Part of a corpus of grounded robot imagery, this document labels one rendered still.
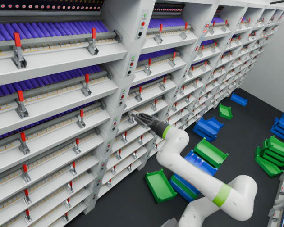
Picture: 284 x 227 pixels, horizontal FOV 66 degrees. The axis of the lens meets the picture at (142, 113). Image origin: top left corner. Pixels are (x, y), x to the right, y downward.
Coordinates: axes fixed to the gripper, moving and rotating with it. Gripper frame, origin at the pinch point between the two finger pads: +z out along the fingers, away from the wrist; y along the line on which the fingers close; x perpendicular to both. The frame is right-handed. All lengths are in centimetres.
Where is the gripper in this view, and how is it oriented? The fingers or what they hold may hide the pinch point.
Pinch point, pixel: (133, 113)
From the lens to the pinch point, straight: 141.4
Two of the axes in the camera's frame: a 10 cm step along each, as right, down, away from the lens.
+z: -7.8, -4.2, 4.7
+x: 1.5, -8.4, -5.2
